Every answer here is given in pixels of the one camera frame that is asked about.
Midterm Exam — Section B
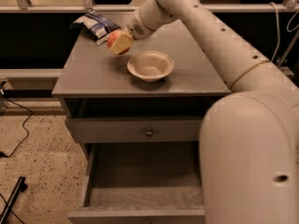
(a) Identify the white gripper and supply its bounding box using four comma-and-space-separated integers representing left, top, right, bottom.
109, 8, 157, 56

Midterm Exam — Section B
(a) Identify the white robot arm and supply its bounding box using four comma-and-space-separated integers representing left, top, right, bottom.
108, 0, 299, 224

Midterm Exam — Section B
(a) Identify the grey wooden drawer cabinet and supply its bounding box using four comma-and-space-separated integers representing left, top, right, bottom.
51, 10, 232, 224

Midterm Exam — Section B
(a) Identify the closed grey top drawer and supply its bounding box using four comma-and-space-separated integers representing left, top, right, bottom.
65, 117, 201, 144

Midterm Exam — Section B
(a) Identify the open grey middle drawer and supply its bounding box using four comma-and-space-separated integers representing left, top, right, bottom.
67, 142, 205, 224

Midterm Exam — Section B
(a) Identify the blue white chip bag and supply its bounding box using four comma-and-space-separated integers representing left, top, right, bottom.
70, 11, 121, 45

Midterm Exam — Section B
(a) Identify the white paper bowl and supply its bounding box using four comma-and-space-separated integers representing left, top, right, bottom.
127, 51, 174, 82

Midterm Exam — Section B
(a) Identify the black floor bar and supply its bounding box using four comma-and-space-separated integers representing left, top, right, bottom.
0, 176, 27, 224

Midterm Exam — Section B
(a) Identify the metal railing frame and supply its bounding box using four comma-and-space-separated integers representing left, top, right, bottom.
1, 0, 297, 92

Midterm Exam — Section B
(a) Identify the black floor cable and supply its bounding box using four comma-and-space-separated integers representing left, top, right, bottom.
0, 89, 35, 159

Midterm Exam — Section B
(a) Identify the white hanging cable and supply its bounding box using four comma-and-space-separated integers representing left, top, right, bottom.
269, 1, 281, 63

